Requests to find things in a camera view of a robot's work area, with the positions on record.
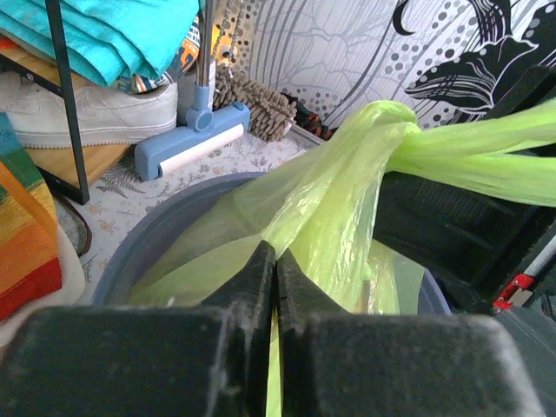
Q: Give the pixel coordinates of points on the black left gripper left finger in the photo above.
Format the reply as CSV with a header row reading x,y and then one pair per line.
x,y
208,360

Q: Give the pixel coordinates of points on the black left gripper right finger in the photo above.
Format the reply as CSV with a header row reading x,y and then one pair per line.
x,y
334,363

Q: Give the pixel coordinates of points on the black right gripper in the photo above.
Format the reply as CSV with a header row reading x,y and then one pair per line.
x,y
474,202

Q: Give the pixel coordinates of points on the green plastic trash bag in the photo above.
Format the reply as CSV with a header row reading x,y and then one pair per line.
x,y
321,207

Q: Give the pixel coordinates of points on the blue trash bin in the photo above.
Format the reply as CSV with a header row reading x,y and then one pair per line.
x,y
417,289

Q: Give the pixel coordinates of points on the rainbow striped bag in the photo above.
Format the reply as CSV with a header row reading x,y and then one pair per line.
x,y
30,268

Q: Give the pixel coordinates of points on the small wooden shelf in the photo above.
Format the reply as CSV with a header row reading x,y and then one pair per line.
x,y
67,171

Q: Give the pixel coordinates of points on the beige chenille mop head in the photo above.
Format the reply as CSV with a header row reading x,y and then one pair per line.
x,y
272,114

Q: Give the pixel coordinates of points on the white sneaker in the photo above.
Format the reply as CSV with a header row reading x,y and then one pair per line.
x,y
105,116

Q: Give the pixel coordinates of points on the teal folded towel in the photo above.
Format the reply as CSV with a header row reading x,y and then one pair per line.
x,y
134,46

